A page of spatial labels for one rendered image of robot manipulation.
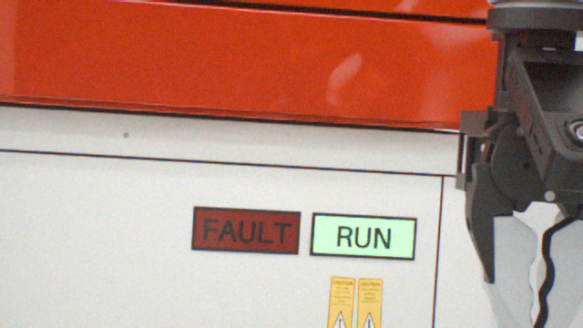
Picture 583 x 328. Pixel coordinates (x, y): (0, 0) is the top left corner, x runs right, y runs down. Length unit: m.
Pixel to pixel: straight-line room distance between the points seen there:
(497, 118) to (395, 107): 0.53
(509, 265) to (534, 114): 0.10
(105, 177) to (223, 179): 0.13
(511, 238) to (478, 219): 0.02
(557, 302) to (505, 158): 0.09
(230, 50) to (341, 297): 0.30
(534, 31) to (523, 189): 0.10
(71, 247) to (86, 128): 0.13
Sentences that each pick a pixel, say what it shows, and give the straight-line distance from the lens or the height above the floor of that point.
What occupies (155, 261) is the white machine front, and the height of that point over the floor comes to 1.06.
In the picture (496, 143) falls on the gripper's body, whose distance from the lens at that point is 0.70.
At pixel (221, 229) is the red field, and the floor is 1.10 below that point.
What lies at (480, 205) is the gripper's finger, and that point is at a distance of 0.70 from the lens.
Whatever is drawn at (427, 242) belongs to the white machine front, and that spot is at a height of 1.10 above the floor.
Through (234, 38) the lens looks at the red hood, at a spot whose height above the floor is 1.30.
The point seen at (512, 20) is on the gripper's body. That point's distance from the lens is 0.71.
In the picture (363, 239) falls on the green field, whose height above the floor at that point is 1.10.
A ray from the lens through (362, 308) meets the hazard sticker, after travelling 1.31.
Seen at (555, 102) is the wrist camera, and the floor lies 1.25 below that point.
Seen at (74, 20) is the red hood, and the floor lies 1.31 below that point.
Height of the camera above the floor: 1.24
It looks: 3 degrees down
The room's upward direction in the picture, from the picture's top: 4 degrees clockwise
